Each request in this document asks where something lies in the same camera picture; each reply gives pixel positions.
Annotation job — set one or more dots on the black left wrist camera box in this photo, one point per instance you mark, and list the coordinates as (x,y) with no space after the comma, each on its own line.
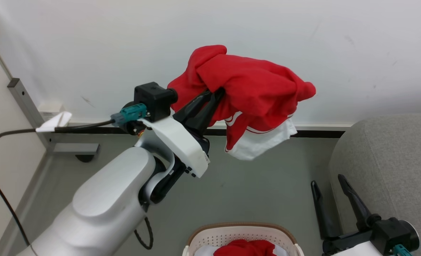
(155,99)

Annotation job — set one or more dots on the black frame foot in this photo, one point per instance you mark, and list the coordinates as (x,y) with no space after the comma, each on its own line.
(85,158)

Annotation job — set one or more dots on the red and white garment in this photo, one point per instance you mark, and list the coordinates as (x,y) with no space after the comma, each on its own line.
(253,85)

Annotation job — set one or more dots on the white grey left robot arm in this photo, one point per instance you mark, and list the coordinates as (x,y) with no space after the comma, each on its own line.
(107,202)

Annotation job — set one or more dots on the grey fabric sofa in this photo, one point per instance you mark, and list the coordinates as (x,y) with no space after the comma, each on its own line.
(384,160)

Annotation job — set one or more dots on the white wall socket box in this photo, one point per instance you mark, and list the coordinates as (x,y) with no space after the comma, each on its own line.
(50,108)

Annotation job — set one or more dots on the white perforated laundry basket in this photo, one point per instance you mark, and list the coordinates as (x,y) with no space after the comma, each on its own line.
(232,234)

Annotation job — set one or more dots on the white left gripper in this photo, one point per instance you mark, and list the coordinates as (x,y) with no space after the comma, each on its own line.
(176,142)

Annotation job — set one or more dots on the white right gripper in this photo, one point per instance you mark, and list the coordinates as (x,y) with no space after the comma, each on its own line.
(349,245)

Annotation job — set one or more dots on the plain red garment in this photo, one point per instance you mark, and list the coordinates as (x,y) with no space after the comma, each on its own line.
(244,248)

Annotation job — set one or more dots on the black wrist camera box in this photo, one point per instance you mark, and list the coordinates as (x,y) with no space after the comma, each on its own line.
(395,231)
(155,99)

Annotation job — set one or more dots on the grey metal frame post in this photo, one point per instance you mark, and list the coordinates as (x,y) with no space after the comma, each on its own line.
(29,106)

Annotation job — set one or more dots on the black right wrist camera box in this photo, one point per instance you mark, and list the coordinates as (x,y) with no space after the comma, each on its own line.
(395,231)

